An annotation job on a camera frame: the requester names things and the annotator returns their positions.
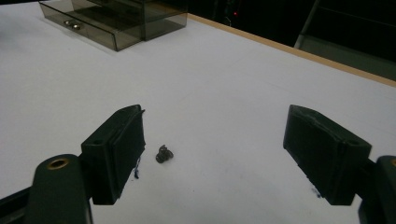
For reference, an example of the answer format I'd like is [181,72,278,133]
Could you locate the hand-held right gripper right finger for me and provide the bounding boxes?
[282,104,373,206]

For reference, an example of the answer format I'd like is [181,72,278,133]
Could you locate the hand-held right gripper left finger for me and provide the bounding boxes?
[80,104,147,206]

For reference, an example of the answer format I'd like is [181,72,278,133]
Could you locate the small dark metal earring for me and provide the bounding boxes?
[155,144,175,164]

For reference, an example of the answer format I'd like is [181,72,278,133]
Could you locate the smoky transparent plastic drawer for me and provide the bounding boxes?
[38,0,145,52]

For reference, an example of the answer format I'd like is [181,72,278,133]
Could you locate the dark metal stand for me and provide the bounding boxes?
[293,0,396,82]

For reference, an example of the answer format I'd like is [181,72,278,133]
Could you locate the smoky transparent drawer cabinet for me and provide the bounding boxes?
[72,0,189,42]

